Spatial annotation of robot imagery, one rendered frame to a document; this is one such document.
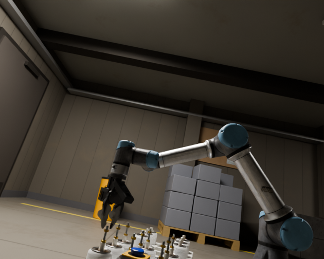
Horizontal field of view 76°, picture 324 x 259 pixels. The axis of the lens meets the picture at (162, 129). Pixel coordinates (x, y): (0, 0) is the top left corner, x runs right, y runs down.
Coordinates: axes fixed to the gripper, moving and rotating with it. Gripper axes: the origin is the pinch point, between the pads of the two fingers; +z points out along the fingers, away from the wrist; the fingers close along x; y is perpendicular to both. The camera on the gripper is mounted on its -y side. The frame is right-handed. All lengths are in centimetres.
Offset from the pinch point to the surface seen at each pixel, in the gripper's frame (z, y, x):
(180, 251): 11, 1, -55
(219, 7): -237, 30, -101
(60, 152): -63, 376, -121
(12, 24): -200, 266, 46
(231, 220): -5, 68, -276
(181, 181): -46, 126, -213
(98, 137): -112, 328, -166
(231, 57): -237, 53, -187
